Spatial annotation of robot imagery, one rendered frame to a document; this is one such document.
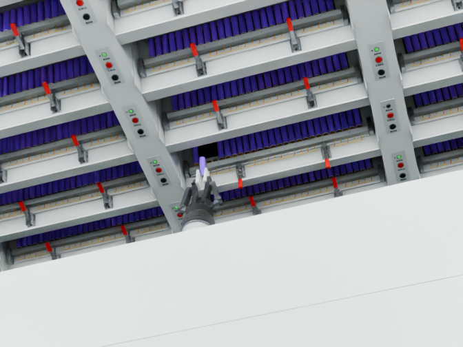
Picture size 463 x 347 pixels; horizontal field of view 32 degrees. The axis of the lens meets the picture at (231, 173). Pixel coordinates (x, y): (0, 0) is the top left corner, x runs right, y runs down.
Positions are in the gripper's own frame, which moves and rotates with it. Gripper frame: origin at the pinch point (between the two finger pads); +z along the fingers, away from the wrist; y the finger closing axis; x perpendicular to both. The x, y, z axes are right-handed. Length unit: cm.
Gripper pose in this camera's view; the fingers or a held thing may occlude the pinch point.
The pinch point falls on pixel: (202, 179)
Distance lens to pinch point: 238.6
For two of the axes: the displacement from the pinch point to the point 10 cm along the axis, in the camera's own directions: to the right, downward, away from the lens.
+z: 0.2, -5.7, 8.2
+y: -9.6, 2.2, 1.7
